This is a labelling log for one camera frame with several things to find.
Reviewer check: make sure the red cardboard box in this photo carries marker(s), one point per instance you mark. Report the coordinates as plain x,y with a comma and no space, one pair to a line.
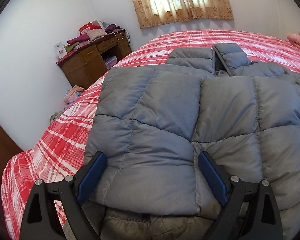
88,27

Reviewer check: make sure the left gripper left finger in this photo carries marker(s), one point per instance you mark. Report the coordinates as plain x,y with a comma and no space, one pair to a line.
40,219

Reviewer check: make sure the beige patterned window curtain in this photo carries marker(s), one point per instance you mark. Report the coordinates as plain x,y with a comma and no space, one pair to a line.
152,13

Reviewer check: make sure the purple folded garment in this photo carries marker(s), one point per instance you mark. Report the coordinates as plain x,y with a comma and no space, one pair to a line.
111,28

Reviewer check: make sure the green folded garment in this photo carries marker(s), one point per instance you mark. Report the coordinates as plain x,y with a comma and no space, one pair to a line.
71,47

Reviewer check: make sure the pile of clothes on floor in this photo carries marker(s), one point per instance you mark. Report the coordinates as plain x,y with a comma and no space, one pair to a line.
72,95

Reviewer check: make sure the magenta folded garment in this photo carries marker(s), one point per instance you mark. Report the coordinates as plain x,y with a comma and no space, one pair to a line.
79,39

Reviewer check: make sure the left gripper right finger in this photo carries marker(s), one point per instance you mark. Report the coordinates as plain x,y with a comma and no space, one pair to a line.
249,210

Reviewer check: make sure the white card with picture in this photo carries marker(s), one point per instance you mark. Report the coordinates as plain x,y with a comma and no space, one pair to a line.
60,50

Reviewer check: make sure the grey puffer jacket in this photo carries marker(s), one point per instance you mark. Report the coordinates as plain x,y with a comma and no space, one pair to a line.
153,121

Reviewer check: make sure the brown wooden desk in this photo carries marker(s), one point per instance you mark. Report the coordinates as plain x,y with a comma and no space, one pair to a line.
87,64

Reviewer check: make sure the purple storage box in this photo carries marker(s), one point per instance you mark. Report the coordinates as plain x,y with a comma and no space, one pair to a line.
110,62

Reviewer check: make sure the beige folded garment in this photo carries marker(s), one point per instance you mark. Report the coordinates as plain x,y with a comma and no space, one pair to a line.
95,34

